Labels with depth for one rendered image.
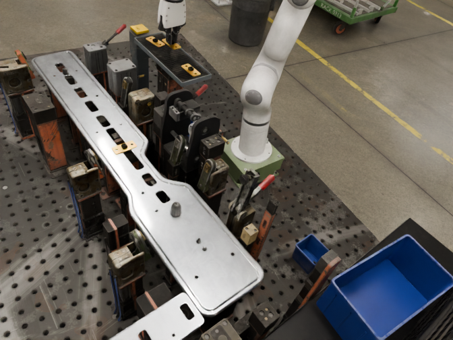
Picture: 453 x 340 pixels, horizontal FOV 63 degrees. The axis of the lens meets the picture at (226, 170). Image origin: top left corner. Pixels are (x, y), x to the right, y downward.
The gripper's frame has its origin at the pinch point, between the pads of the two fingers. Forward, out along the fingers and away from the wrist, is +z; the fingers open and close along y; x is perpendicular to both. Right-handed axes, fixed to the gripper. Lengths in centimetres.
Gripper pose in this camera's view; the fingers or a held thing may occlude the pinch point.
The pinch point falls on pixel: (171, 37)
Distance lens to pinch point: 152.9
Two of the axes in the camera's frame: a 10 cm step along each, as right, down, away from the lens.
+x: 6.5, 6.1, -4.5
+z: -1.5, 6.8, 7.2
